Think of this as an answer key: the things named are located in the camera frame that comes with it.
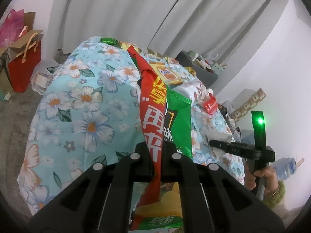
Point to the red wrapper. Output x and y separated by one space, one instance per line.
210 105

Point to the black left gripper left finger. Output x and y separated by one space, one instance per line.
134 168

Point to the yellow cracker packet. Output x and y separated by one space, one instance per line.
167 75

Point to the brown cardboard box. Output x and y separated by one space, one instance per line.
26 31

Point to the green foil wrapper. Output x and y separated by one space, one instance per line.
110 41

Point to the white plastic bag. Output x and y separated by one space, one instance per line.
43 74

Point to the checkered beige box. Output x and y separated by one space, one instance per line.
246 101

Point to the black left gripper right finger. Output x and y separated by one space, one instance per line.
176 167

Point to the white grey curtain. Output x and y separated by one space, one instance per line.
212 28

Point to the white plastic bottle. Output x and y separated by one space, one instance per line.
190 90

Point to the gold foil wrapper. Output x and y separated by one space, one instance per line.
126 45

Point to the floral blue tablecloth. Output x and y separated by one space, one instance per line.
89 117

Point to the red chip bag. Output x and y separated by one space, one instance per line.
152 94

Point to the person's right hand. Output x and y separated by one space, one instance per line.
269 173

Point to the red paper gift bag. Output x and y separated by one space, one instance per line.
22 57

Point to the blue water jug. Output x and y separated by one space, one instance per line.
284 168

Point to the pink plastic bag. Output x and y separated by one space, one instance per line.
12 27

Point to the dark grey side table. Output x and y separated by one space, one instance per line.
205 75

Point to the green chip bag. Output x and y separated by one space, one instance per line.
167 213

